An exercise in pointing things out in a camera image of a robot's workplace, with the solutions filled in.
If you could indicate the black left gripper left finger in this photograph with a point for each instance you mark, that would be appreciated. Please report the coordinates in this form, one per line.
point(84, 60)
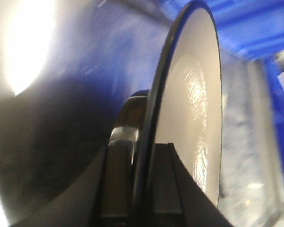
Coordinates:
point(99, 197)

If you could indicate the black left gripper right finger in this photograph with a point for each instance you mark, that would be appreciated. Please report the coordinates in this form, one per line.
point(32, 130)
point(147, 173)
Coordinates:
point(175, 198)

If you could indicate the beige plate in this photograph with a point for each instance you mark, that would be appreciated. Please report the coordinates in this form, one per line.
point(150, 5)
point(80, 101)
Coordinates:
point(184, 107)

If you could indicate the blue plastic bins on cart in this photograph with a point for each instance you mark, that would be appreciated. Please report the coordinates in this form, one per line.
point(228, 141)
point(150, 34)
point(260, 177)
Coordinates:
point(254, 30)

